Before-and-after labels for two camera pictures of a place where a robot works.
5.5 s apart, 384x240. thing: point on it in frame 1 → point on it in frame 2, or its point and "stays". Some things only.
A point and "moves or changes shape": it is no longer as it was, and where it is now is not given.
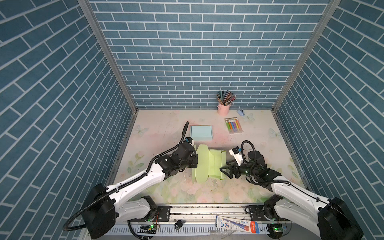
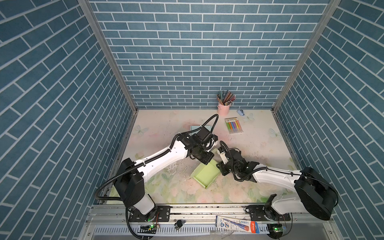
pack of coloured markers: [233, 125] stays
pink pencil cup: [223, 110] stays
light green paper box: [210, 162] moves or changes shape
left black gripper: [195, 158] → [209, 156]
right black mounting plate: [260, 213] stays
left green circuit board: [147, 229] stays
